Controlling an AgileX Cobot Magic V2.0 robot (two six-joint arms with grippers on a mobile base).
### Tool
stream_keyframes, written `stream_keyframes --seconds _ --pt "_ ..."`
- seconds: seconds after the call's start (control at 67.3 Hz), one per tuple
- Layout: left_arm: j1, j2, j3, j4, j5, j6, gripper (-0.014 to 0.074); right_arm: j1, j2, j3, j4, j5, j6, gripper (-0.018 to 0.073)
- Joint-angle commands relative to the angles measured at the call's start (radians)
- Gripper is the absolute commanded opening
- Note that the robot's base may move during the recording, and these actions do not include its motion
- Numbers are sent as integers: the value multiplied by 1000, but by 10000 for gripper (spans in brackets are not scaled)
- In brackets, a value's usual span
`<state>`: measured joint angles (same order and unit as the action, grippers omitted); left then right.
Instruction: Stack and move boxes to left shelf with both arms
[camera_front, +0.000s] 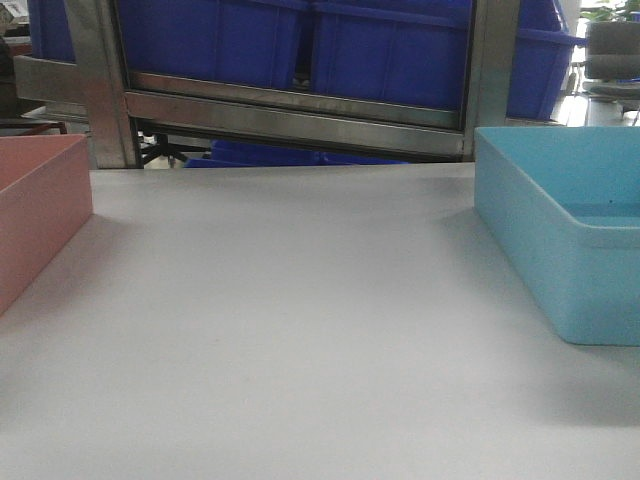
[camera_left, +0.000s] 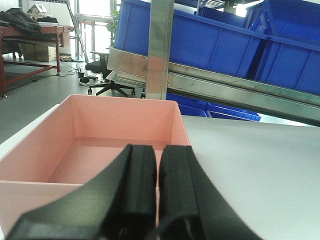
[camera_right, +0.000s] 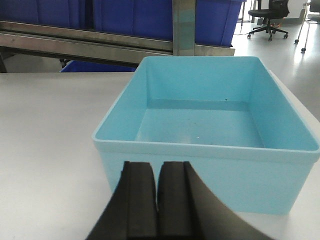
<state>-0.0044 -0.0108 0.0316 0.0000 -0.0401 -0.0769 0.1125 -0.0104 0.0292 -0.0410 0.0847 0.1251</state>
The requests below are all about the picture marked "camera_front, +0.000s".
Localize light blue plastic box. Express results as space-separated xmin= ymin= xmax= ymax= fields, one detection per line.
xmin=474 ymin=127 xmax=639 ymax=346

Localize pink plastic box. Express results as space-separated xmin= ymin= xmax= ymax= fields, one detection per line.
xmin=1 ymin=134 xmax=93 ymax=312

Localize blue crate under shelf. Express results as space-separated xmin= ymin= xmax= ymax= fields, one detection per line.
xmin=184 ymin=140 xmax=406 ymax=169

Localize stainless steel shelf rack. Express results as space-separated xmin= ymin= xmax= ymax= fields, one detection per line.
xmin=15 ymin=1 xmax=520 ymax=169

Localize dark blue crate middle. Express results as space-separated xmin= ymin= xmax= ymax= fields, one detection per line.
xmin=311 ymin=1 xmax=472 ymax=110

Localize dark blue crate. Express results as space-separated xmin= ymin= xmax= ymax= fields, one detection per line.
xmin=28 ymin=0 xmax=75 ymax=63
xmin=507 ymin=1 xmax=586 ymax=121
xmin=311 ymin=1 xmax=472 ymax=110
xmin=118 ymin=1 xmax=309 ymax=89

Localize dark blue crate right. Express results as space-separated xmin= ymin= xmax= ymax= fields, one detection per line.
xmin=507 ymin=1 xmax=586 ymax=121

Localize dark blue crate far left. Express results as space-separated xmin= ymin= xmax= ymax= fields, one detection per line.
xmin=28 ymin=0 xmax=75 ymax=63

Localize grey office chair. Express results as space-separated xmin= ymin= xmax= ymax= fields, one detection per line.
xmin=581 ymin=21 xmax=639 ymax=126

